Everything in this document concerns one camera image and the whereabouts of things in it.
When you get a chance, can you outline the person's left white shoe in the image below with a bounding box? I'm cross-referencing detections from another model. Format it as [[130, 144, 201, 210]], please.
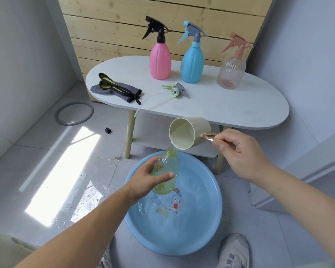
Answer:
[[100, 242, 114, 268]]

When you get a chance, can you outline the black spray nozzle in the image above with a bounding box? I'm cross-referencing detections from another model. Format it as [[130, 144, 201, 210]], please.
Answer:
[[141, 16, 172, 44]]

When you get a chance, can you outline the blue spray bottle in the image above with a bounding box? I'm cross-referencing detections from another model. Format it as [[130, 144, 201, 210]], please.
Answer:
[[180, 46, 205, 83]]

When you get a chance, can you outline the green clear spray bottle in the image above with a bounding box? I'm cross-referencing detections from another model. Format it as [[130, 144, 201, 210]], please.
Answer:
[[150, 146, 180, 196]]

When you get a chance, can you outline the white oval table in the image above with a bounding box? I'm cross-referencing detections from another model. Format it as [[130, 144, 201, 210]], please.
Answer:
[[85, 55, 290, 175]]

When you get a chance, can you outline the green grey spray nozzle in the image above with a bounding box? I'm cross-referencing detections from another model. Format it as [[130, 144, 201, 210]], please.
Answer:
[[133, 82, 189, 118]]

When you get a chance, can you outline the person's left hand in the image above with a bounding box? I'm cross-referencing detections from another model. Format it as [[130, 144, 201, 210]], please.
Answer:
[[125, 156, 175, 206]]

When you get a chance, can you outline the blue grey spray nozzle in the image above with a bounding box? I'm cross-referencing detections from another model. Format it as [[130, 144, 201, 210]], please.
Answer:
[[178, 20, 208, 48]]

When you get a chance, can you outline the person's right white shoe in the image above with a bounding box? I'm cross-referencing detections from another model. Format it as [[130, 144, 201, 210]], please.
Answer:
[[217, 233, 251, 268]]

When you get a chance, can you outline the grey cloth with black trim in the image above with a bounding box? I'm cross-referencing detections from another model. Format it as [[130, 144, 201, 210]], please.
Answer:
[[90, 72, 142, 106]]

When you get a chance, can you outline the person's right hand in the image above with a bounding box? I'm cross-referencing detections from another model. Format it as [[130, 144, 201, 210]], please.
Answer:
[[211, 128, 275, 182]]

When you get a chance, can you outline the person's right forearm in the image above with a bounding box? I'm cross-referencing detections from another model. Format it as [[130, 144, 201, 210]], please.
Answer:
[[251, 164, 335, 268]]

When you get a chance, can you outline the orange spray head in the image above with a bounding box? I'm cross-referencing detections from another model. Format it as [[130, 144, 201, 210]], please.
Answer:
[[220, 32, 253, 60]]

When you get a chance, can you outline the clear ribbed spray bottle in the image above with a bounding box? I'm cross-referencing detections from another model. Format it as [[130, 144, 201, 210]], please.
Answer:
[[216, 57, 247, 90]]

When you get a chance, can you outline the grey rubber ring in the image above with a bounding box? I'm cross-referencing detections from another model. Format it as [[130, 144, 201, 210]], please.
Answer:
[[54, 101, 95, 127]]

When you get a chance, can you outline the pink spray bottle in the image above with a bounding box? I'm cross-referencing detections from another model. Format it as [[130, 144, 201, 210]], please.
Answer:
[[149, 41, 172, 80]]

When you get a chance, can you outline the beige cup with metal handle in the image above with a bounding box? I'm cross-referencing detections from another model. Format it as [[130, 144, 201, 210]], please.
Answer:
[[169, 117, 218, 150]]

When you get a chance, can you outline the blue plastic basin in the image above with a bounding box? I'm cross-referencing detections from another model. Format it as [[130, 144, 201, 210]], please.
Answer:
[[124, 151, 223, 256]]

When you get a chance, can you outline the person's white shoe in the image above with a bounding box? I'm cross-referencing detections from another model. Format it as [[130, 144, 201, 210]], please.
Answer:
[[217, 233, 251, 268], [100, 242, 114, 268]]

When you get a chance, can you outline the person's left forearm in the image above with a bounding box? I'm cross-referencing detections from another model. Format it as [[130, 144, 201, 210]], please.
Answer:
[[15, 186, 136, 268]]

